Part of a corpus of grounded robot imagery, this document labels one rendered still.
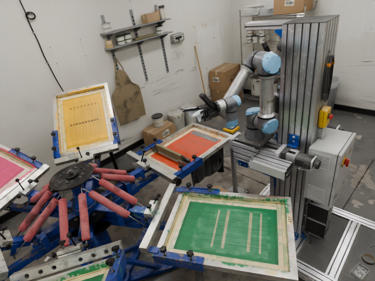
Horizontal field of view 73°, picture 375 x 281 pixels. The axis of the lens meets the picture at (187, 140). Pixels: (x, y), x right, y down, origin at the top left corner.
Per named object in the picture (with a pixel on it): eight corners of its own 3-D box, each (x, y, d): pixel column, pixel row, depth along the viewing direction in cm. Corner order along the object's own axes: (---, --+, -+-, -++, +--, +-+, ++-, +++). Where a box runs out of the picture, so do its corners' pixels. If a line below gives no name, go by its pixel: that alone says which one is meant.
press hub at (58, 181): (129, 256, 265) (83, 149, 198) (151, 280, 239) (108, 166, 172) (95, 285, 244) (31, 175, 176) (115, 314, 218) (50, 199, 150)
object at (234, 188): (233, 184, 336) (229, 120, 288) (248, 191, 322) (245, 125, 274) (223, 194, 324) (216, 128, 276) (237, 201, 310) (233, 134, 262)
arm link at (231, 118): (231, 119, 172) (230, 103, 166) (240, 125, 162) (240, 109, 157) (221, 122, 169) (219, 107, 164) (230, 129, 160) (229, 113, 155)
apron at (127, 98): (144, 113, 450) (129, 52, 397) (147, 114, 445) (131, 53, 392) (119, 125, 421) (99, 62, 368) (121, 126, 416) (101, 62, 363)
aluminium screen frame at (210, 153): (193, 125, 293) (192, 122, 291) (234, 138, 254) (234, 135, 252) (138, 158, 250) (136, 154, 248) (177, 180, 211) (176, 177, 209)
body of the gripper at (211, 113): (203, 122, 149) (221, 116, 153) (200, 108, 146) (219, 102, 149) (197, 119, 156) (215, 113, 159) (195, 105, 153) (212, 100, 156)
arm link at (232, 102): (242, 108, 157) (241, 96, 153) (226, 114, 154) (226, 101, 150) (235, 105, 164) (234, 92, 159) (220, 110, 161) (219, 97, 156)
